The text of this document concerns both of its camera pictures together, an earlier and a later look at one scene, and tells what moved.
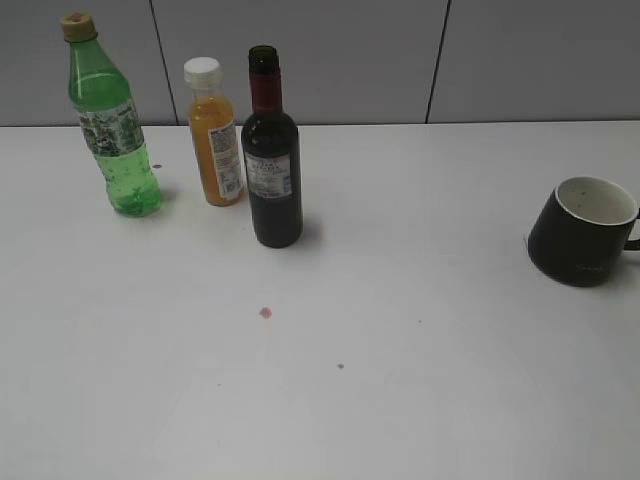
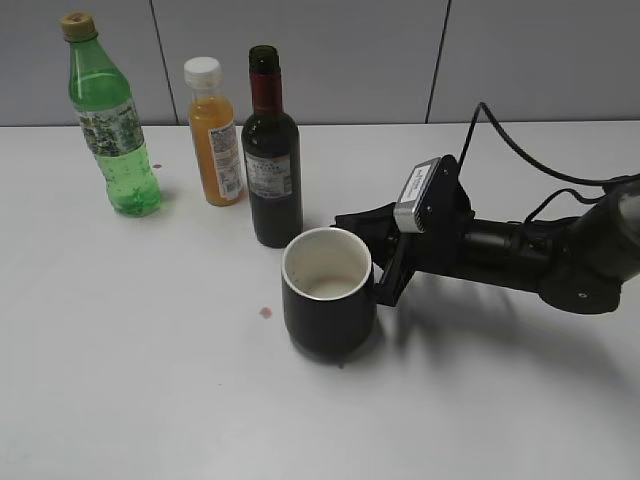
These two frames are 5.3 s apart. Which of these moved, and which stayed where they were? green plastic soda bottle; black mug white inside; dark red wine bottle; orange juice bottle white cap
Moved: black mug white inside
Stayed: dark red wine bottle; orange juice bottle white cap; green plastic soda bottle
